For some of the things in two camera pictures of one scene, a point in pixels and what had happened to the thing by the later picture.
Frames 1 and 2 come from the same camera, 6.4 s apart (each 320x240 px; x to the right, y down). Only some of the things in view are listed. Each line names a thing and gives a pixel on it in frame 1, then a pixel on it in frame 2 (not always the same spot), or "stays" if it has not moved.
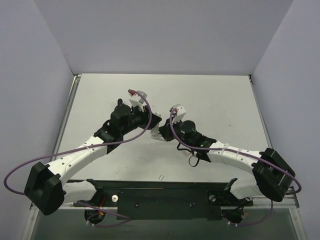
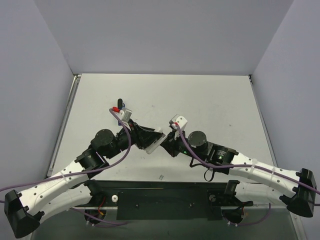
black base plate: [166, 200] stays
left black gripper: [152, 121] → [139, 136]
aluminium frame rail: [74, 84] stays
